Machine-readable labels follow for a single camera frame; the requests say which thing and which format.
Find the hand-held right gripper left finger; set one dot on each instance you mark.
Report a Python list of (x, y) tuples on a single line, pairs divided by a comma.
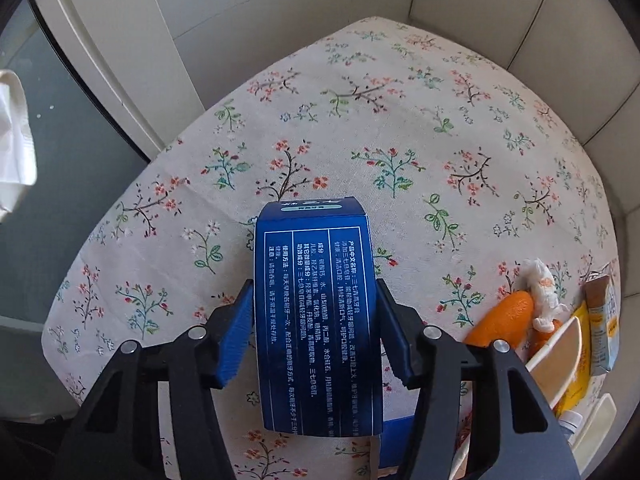
[(234, 332)]

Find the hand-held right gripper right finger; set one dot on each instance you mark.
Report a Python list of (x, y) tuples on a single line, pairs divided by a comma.
[(395, 332)]

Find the blue cardboard box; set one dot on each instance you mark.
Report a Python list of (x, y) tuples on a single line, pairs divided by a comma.
[(315, 310)]

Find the blue and brown milk carton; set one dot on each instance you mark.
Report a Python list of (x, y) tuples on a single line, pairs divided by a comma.
[(602, 325)]

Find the small orange peel piece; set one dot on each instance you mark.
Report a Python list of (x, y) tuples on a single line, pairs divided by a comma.
[(542, 337)]

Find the crumpled white tissue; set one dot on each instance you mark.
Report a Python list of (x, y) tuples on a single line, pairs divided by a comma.
[(542, 285)]

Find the white plastic tray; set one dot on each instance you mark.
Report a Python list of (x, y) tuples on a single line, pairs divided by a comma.
[(557, 355)]

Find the yellow snack packet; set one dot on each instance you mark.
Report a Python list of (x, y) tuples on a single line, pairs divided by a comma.
[(575, 360)]

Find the floral tablecloth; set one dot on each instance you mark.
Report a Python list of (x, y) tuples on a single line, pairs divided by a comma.
[(375, 135)]

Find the glass door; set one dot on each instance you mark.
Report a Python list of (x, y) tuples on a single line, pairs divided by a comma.
[(60, 160)]

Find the white hanging cloth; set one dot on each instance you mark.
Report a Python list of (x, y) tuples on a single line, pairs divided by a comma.
[(15, 135)]

